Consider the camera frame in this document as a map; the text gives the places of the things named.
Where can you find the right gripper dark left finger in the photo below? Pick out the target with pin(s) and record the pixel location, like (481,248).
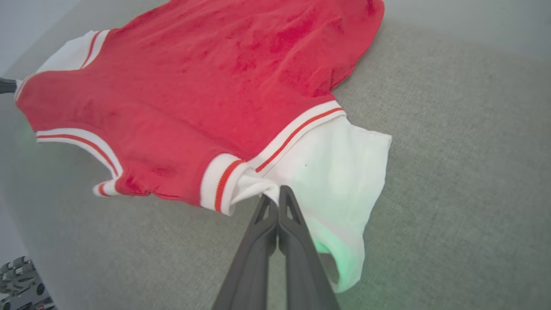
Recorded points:
(252,267)

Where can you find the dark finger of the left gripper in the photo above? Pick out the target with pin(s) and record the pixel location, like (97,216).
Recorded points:
(7,85)

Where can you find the grey patterned object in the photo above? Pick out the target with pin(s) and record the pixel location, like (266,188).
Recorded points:
(21,286)

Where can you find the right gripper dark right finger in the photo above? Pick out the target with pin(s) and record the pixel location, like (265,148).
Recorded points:
(303,275)

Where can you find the red and white jersey shirt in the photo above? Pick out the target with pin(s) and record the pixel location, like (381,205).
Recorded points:
(193,94)

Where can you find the grey fabric sofa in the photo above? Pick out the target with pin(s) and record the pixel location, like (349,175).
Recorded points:
(452,172)

